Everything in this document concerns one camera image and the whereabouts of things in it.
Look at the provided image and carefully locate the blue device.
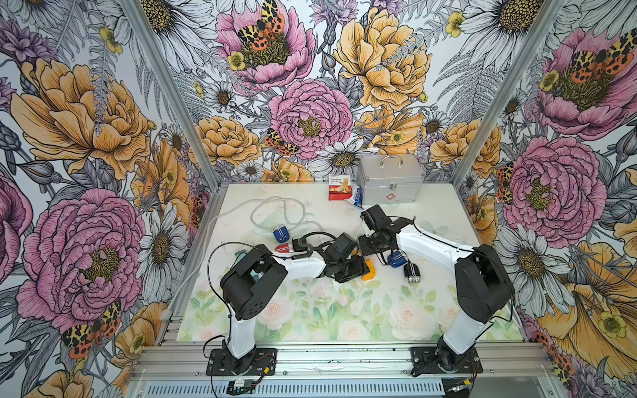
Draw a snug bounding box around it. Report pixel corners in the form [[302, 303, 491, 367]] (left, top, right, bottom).
[[273, 226, 290, 244], [388, 250, 409, 268]]

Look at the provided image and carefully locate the orange power strip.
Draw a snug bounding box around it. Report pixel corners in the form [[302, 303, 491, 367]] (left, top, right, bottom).
[[361, 260, 377, 281]]

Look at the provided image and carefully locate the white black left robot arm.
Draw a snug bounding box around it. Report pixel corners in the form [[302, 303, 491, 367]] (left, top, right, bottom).
[[220, 232, 370, 375]]

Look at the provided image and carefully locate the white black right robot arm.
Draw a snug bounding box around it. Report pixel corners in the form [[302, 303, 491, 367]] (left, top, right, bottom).
[[358, 205, 515, 371]]

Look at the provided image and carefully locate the black silver shaver head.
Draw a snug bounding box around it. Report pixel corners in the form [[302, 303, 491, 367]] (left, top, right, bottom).
[[292, 238, 310, 252]]

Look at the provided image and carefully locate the blue white tissue pack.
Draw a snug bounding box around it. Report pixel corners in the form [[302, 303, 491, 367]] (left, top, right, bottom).
[[345, 186, 364, 210]]

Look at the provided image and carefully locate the silver first aid case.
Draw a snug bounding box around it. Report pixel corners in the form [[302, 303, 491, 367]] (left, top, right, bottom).
[[357, 154, 422, 206]]

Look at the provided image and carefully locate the red white bandage box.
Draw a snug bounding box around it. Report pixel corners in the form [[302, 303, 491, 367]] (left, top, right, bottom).
[[328, 174, 353, 202]]

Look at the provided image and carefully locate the grey power strip cord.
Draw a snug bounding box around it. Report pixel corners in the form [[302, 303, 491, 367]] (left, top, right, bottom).
[[218, 195, 324, 237]]

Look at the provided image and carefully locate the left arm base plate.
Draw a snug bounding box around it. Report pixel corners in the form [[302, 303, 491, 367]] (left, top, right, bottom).
[[206, 347, 278, 376]]

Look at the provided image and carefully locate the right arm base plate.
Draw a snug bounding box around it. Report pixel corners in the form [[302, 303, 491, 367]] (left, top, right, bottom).
[[410, 346, 483, 377]]

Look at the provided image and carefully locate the aluminium front rail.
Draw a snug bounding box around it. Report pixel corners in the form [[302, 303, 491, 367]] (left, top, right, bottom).
[[131, 341, 556, 381]]

